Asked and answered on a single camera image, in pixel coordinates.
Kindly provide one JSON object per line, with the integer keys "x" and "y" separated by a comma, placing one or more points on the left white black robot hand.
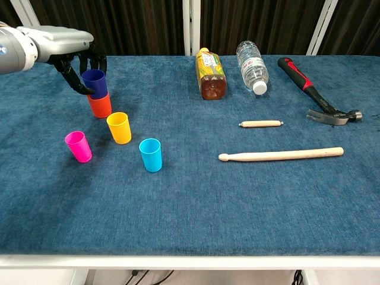
{"x": 59, "y": 40}

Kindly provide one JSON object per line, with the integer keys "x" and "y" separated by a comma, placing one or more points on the dark blue plastic cup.
{"x": 96, "y": 83}

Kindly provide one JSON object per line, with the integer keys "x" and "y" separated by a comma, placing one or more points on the yellow plastic cup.
{"x": 119, "y": 129}

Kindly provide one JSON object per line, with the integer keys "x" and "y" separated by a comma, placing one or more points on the light blue plastic cup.
{"x": 151, "y": 155}

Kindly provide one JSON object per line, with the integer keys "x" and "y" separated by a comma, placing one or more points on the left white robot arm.
{"x": 13, "y": 50}

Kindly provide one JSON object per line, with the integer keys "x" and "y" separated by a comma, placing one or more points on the black pleated curtain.
{"x": 133, "y": 23}

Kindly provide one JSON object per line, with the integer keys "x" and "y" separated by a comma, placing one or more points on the orange plastic cup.
{"x": 100, "y": 107}

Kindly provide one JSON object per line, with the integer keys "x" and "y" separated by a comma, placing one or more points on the pink plastic cup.
{"x": 79, "y": 148}

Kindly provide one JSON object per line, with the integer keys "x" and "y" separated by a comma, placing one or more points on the tea bottle with yellow cap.
{"x": 211, "y": 77}

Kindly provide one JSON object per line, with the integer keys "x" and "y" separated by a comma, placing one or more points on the clear plastic water bottle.
{"x": 252, "y": 68}

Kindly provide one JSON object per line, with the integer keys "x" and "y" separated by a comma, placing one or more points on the blue fabric table mat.
{"x": 190, "y": 207}

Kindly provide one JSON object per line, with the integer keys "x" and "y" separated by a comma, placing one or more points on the short wooden stick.
{"x": 261, "y": 123}

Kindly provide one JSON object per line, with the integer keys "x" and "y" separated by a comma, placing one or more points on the red black claw hammer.
{"x": 300, "y": 77}

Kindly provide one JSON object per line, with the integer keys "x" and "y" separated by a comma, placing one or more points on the wooden drumstick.
{"x": 282, "y": 154}

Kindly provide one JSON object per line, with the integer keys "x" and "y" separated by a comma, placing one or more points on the white metal frame post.
{"x": 322, "y": 26}
{"x": 28, "y": 12}
{"x": 191, "y": 26}

